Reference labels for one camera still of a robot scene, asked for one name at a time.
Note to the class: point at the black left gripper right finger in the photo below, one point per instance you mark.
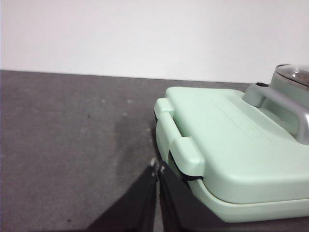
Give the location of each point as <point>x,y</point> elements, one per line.
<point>178,210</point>

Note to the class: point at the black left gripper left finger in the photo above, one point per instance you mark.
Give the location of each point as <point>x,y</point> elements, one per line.
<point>130,207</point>

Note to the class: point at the glass pot lid green knob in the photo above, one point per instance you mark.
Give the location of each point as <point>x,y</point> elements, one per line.
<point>294,72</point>

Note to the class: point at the mint green breakfast machine base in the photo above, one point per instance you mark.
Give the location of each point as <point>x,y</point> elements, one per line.
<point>241,212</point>

